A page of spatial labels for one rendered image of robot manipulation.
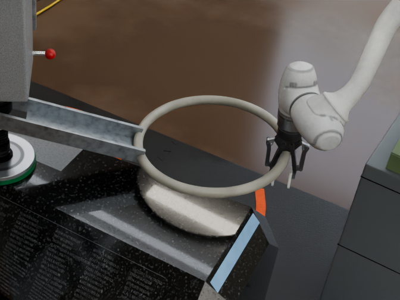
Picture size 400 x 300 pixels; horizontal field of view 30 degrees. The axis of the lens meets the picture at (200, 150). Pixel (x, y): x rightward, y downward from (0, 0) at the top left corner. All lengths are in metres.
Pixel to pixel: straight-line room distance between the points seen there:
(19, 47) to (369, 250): 1.51
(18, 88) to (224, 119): 2.14
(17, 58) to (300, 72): 0.76
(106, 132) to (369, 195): 0.97
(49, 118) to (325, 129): 0.83
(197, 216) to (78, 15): 2.83
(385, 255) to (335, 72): 2.03
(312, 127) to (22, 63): 0.78
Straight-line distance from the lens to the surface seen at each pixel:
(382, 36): 2.11
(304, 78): 2.10
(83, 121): 2.31
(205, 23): 4.90
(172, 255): 2.09
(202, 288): 2.04
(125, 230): 2.14
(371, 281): 2.94
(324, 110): 2.01
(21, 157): 2.33
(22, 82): 2.04
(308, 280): 3.26
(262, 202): 3.54
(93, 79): 4.24
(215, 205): 2.25
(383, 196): 2.68
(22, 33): 1.96
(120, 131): 2.33
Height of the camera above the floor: 2.36
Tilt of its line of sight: 38 degrees down
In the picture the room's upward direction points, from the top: 9 degrees clockwise
